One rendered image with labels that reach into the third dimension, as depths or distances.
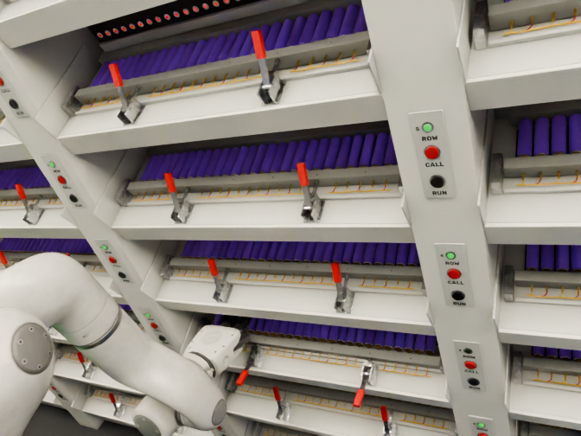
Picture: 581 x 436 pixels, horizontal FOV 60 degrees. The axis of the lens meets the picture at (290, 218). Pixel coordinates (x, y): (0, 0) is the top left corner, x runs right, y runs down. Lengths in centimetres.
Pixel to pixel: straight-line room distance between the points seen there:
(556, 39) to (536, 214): 21
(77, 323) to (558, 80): 69
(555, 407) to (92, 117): 93
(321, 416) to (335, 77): 85
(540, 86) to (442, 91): 10
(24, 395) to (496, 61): 63
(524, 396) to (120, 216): 82
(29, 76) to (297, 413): 92
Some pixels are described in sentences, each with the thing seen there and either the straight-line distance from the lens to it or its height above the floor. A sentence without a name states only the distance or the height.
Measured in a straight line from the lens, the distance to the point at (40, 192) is 129.
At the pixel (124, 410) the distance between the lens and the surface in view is 188.
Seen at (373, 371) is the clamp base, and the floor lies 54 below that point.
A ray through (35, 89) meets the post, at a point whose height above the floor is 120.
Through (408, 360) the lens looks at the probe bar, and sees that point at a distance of 103.
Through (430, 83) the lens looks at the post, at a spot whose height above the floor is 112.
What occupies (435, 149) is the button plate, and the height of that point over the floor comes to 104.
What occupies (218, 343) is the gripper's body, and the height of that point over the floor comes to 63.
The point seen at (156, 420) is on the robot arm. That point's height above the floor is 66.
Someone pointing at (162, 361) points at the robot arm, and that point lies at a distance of 92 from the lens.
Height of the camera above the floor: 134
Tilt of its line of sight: 31 degrees down
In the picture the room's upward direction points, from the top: 21 degrees counter-clockwise
